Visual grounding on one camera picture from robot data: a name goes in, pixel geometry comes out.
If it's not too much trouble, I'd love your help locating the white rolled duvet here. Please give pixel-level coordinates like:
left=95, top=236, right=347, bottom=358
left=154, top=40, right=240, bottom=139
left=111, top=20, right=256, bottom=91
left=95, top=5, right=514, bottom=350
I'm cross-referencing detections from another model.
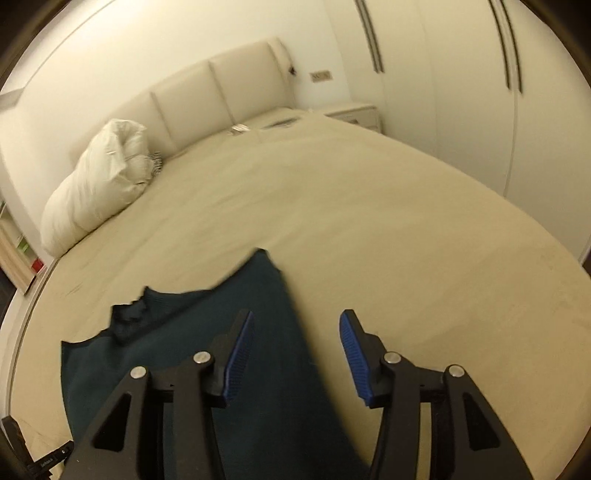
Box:
left=40, top=119, right=154, bottom=258

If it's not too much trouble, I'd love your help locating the white wardrobe with handles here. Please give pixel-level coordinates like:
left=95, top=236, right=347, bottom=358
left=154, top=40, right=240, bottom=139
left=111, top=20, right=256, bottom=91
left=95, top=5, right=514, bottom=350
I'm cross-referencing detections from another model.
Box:
left=327, top=1, right=590, bottom=259

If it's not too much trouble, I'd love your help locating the dark green knit sweater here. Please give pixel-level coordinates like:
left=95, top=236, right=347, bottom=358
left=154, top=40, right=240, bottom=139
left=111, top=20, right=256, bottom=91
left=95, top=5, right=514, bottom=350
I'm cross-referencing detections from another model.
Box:
left=61, top=250, right=366, bottom=479

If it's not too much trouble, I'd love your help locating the beige bed mattress sheet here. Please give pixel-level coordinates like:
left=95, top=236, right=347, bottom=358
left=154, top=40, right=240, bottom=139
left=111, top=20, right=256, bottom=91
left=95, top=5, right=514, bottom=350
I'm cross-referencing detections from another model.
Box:
left=11, top=109, right=590, bottom=479

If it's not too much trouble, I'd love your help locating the striped cloth by duvet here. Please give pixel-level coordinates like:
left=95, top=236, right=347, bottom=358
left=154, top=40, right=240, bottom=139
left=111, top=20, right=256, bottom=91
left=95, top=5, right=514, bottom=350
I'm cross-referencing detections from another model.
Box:
left=148, top=152, right=164, bottom=176

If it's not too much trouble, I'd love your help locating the white bedside table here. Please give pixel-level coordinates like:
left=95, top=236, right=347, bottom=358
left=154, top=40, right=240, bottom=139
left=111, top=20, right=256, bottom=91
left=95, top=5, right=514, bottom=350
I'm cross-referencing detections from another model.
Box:
left=318, top=102, right=383, bottom=134

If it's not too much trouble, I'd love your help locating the wall switch plate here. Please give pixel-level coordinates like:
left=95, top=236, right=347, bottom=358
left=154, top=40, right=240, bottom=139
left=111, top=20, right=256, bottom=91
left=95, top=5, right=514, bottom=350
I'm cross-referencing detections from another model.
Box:
left=310, top=70, right=332, bottom=83

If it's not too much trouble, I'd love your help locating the cream padded headboard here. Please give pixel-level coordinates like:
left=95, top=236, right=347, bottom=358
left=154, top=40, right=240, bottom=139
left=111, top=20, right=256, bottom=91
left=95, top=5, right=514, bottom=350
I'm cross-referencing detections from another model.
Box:
left=69, top=37, right=296, bottom=165

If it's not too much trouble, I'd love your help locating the small white item on bed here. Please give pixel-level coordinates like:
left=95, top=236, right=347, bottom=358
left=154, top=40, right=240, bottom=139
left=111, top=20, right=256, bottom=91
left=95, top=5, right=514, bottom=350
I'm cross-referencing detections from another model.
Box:
left=229, top=124, right=252, bottom=135

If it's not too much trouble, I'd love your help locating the wooden bookshelf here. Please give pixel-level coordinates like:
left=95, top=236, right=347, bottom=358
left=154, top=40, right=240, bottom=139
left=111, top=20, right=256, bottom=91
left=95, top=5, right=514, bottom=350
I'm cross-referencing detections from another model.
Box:
left=0, top=200, right=45, bottom=295

